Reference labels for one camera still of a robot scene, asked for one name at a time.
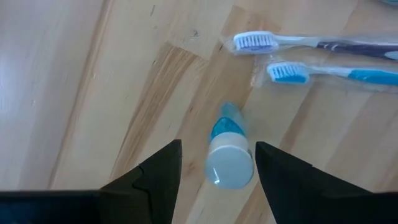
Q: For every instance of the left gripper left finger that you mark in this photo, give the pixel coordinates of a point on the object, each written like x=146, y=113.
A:
x=155, y=186

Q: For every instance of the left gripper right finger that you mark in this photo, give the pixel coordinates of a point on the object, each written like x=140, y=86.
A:
x=289, y=193

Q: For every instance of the blue white toothpaste tube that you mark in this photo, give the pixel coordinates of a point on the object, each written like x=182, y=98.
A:
x=228, y=161

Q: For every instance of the blue toothbrush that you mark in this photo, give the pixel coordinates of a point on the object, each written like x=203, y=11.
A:
x=367, y=76

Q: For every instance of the purple toothbrush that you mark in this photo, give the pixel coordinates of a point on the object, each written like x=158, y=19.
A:
x=342, y=48

